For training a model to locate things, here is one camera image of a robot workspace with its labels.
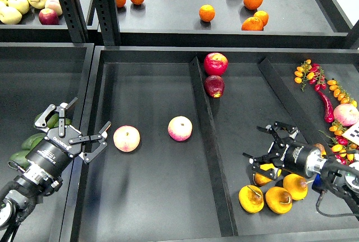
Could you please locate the pale peach upper shelf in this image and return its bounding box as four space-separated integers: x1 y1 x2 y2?
45 0 63 16

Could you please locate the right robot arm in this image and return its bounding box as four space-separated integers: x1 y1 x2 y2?
243 122 358 217

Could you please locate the white checker marker card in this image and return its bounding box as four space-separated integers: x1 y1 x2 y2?
342 122 359 145

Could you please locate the orange cherry tomato bunch top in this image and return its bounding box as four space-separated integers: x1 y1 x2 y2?
294 59 315 91

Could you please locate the yellow pear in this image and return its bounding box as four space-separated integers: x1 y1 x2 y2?
283 174 312 201
314 143 328 159
253 164 282 187
238 185 264 213

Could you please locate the mixed cherry tomatoes bottom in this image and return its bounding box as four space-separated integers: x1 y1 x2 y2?
319 120 358 165

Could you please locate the green avocado left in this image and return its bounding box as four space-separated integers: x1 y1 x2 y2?
10 150 30 169

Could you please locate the green avocado top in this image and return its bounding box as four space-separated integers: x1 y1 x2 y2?
34 113 59 129

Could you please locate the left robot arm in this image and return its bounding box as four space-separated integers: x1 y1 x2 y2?
1 98 111 241

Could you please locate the pale apple middle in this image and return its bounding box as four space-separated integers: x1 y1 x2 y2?
7 0 30 15

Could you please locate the black main divided tray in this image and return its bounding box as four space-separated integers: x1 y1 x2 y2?
69 46 358 241

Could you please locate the pink peach right bin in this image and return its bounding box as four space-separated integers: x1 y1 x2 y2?
333 104 358 127

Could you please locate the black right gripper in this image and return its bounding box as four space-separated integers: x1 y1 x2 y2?
242 121 323 180

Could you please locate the black perforated post left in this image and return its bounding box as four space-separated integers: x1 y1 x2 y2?
59 0 89 43

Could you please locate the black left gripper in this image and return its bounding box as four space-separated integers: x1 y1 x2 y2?
24 97 112 182

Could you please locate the red cherry tomato bunch top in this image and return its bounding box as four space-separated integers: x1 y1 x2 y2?
307 63 326 91

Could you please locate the black left tray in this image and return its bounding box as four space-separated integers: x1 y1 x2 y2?
1 43 94 241

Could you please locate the pink apple left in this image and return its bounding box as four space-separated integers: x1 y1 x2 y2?
113 125 140 152

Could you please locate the orange front right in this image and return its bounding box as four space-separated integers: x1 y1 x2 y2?
241 17 264 31

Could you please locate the green avocado middle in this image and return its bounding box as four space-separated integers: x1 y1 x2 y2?
21 133 45 150

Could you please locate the black perforated post right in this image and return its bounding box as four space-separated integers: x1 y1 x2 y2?
94 0 121 46

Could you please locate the dark red apple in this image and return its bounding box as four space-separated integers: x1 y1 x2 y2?
204 75 225 98

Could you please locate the pink apple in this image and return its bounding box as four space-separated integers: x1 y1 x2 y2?
113 125 140 152
168 116 192 142

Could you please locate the yellow pear lowest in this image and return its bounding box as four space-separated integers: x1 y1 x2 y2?
265 187 292 215

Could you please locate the orange small right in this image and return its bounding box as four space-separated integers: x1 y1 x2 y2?
254 10 269 27

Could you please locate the black upper left shelf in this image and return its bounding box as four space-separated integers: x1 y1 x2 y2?
1 0 97 43

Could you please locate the bright red apple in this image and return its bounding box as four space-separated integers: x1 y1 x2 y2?
204 52 228 76

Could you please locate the pink apple right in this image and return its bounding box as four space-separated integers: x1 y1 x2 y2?
168 116 192 142

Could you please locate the yellow pear bottom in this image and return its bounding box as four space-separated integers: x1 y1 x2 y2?
283 174 312 201

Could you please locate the red apple upper shelf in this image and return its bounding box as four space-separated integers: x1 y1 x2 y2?
39 8 59 25

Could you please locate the orange cherry tomato vine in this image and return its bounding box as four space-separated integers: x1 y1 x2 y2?
326 79 357 108

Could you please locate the green avocado upper right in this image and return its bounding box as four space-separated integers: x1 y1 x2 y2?
54 118 72 128

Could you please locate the black perforated post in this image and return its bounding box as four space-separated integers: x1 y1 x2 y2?
59 0 89 43
94 0 121 46

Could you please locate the red chili pepper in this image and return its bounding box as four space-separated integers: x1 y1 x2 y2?
317 91 334 123

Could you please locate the pale pear front left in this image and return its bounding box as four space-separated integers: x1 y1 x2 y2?
0 6 22 25

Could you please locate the green avocado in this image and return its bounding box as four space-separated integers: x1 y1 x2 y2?
21 133 45 150
54 118 72 128
10 150 30 169
34 113 59 129

